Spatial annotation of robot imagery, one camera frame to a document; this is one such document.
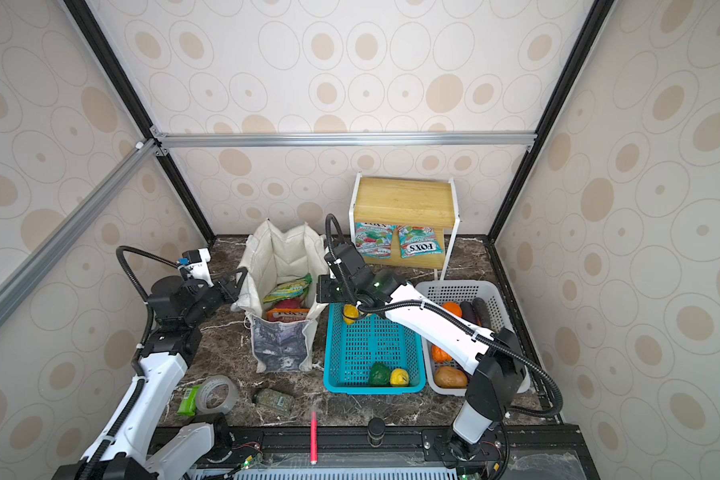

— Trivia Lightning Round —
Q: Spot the green snack packet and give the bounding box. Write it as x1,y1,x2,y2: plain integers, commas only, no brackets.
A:
262,273,312,304

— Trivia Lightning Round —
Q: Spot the pink orange snack packet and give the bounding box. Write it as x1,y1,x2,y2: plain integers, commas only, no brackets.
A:
265,308,309,323

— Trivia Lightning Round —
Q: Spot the white canvas grocery bag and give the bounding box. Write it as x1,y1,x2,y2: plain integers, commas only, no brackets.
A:
235,220,328,373

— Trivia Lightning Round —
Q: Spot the orange tangerine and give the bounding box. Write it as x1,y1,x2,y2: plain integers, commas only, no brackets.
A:
442,302,462,318

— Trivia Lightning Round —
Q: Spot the pink dragon fruit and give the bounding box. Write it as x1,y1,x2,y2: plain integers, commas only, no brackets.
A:
273,298,302,310

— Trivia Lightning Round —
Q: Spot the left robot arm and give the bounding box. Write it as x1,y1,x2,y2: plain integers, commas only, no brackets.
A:
54,268,247,479

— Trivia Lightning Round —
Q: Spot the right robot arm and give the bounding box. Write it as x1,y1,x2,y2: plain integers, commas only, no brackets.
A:
317,237,563,449

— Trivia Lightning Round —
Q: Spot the yellow corn toy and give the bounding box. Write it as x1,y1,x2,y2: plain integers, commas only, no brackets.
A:
342,304,361,325

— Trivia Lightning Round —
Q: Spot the left Foxs candy packet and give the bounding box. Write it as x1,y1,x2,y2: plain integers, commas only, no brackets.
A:
355,222,396,259

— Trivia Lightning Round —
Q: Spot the foxs candy packet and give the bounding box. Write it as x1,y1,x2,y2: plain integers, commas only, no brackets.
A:
398,226,442,259
355,222,396,259

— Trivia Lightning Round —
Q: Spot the teal plastic basket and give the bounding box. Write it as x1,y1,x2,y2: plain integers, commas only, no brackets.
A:
323,304,426,395

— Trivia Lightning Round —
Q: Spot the right Foxs candy packet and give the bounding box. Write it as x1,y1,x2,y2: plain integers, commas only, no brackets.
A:
398,226,442,259

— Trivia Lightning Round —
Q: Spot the white wooden shelf rack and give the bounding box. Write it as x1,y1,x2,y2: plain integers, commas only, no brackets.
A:
349,174,461,280

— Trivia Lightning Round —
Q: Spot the white plastic basket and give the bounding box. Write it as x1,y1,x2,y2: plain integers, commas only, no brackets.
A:
416,280,515,397

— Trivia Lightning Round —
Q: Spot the clear tape roll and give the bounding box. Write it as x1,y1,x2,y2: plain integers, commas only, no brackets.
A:
196,375,240,415

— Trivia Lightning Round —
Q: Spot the green bell pepper toy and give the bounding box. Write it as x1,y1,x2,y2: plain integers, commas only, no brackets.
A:
368,362,391,387

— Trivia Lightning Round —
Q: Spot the green small packet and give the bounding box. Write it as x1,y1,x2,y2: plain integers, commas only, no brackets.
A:
176,385,200,417

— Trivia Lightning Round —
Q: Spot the orange pumpkin toy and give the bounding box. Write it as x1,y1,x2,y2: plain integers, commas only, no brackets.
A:
430,344,453,364

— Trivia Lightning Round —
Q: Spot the purple eggplant toy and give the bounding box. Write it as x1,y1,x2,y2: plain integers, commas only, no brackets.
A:
459,301,480,326

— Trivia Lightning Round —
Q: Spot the dark cucumber toy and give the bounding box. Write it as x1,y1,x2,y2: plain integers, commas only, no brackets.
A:
471,297,492,329

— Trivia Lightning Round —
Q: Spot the brown potato toy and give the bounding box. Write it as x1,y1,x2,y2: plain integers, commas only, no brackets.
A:
434,366,468,389

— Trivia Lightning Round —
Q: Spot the small glass jar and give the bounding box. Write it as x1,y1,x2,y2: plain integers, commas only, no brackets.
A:
254,388,294,416

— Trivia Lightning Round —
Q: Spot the red pen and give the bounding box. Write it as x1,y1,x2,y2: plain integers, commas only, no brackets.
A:
309,410,318,465

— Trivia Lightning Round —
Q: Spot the horizontal aluminium bar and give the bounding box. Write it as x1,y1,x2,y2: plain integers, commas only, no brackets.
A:
155,131,537,148

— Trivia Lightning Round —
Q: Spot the left aluminium bar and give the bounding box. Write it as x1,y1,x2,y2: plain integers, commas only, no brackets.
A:
0,139,157,328

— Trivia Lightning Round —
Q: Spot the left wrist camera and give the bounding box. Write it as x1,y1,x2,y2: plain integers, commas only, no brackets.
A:
177,248,213,286

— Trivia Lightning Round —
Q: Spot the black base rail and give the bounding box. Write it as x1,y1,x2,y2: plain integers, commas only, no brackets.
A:
83,423,601,480

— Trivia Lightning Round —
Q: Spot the black knob on rail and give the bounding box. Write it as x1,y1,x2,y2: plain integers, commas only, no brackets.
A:
367,417,386,448

